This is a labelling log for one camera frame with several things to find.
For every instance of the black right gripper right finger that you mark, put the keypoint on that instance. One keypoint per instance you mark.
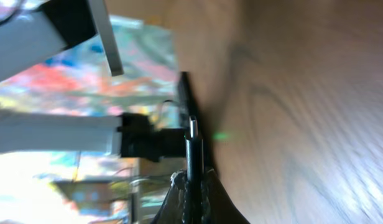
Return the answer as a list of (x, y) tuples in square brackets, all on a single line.
[(218, 207)]

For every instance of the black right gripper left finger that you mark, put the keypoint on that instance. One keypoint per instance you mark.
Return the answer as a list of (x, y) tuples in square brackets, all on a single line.
[(171, 210)]

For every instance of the rose gold Galaxy smartphone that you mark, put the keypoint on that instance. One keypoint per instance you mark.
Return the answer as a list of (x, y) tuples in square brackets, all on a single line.
[(104, 29)]

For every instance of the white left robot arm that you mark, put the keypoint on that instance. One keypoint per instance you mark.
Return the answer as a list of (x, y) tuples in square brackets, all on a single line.
[(74, 78)]

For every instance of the colourful painted poster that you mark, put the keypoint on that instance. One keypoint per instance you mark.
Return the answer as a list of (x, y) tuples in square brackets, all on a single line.
[(73, 187)]

